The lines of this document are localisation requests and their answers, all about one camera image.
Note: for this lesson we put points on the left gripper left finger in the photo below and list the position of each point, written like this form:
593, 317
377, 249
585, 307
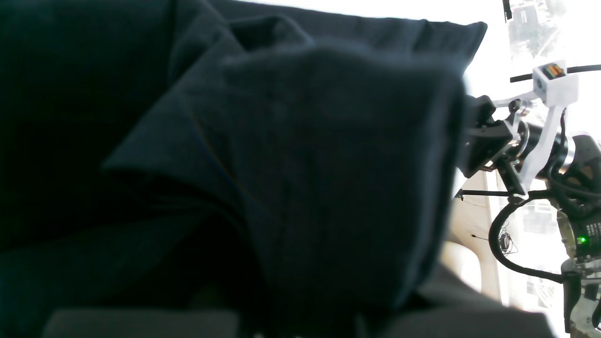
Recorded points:
137, 323

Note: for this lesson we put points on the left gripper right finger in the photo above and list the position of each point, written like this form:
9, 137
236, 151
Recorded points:
446, 307

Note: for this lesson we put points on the black t-shirt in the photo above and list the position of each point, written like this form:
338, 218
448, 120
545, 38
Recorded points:
292, 166

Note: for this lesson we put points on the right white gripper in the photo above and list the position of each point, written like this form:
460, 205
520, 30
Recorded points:
530, 140

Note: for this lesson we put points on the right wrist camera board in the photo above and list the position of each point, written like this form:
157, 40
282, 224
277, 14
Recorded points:
553, 71

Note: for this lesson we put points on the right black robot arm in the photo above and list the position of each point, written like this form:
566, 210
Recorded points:
576, 197

